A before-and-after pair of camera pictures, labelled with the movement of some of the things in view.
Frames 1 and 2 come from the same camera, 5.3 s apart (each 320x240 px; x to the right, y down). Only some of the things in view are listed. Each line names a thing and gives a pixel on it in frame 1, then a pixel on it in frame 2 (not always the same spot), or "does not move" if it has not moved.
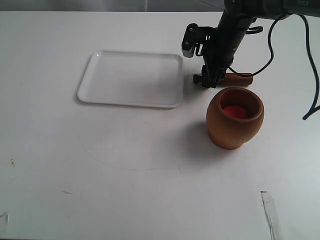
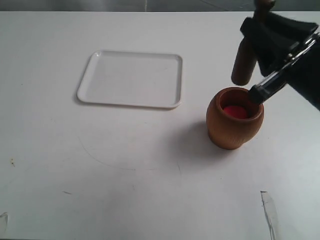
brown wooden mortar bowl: [232, 133] does not move
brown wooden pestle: [230, 79] -> [244, 63]
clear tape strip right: [271, 214] does not move
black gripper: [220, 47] -> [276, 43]
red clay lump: [236, 111] does not move
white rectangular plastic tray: [144, 78] does not move
